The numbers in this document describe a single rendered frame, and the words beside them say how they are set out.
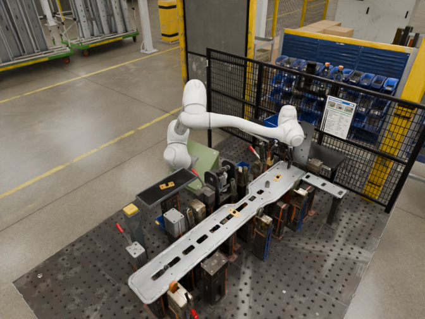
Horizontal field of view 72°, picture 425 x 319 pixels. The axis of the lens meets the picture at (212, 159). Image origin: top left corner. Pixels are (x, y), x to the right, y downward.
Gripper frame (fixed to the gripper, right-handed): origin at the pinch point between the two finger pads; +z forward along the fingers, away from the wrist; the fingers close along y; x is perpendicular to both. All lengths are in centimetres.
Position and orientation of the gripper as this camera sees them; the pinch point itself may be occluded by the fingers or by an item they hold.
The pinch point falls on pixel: (280, 162)
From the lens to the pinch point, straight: 204.0
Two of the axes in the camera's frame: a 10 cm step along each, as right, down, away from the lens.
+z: 0.1, 8.1, 5.9
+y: 7.2, 4.1, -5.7
